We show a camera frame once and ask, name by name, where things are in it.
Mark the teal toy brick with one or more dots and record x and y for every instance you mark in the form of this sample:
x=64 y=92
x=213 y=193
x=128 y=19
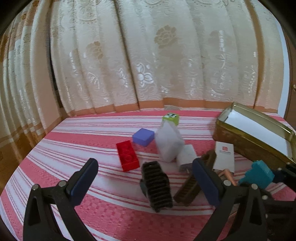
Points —
x=259 y=174

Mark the green toy brick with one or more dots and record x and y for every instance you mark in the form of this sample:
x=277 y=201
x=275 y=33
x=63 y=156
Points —
x=173 y=117

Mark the blue cube block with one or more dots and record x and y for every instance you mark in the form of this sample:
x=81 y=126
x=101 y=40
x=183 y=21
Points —
x=143 y=137

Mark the red toy brick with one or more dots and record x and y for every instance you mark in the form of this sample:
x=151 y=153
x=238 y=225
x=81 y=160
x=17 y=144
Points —
x=127 y=156

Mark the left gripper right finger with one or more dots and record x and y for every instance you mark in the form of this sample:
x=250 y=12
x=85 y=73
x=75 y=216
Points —
x=250 y=220

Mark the black scalp massager brush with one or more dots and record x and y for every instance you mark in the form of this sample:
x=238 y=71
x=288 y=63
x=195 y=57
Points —
x=155 y=186

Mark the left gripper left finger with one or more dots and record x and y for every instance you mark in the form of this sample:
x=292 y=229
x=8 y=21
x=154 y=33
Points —
x=40 y=223

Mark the gold metal tin box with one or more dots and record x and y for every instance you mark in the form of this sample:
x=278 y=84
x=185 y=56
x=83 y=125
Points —
x=249 y=146

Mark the cream floral curtain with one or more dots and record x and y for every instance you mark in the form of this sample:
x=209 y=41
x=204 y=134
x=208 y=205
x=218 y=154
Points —
x=91 y=57

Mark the clear dental floss box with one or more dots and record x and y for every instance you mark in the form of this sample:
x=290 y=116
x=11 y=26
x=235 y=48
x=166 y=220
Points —
x=169 y=141

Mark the white paper tin liner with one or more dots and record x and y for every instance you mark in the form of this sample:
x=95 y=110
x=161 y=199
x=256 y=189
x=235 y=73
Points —
x=258 y=131

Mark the white card box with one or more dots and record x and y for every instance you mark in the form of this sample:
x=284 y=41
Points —
x=224 y=157

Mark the pink striped tablecloth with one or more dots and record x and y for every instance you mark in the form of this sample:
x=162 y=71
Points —
x=114 y=207

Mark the wooden door with knob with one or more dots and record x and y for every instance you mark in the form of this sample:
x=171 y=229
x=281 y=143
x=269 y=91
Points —
x=290 y=113

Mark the white USB charger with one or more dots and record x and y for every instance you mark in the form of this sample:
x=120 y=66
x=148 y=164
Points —
x=185 y=158

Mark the brown wooden comb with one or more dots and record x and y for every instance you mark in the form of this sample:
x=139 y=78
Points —
x=190 y=189

